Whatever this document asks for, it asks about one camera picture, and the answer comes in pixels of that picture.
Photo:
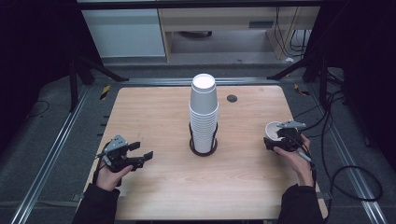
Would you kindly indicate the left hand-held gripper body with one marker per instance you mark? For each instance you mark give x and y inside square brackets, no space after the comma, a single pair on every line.
[115,154]

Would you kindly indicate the person's left hand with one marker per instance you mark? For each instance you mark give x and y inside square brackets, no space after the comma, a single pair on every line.
[110,179]

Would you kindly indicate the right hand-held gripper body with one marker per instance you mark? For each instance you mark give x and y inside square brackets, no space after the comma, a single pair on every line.
[291,138]

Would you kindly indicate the person's right hand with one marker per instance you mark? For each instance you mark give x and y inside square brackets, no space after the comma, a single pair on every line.
[297,165]

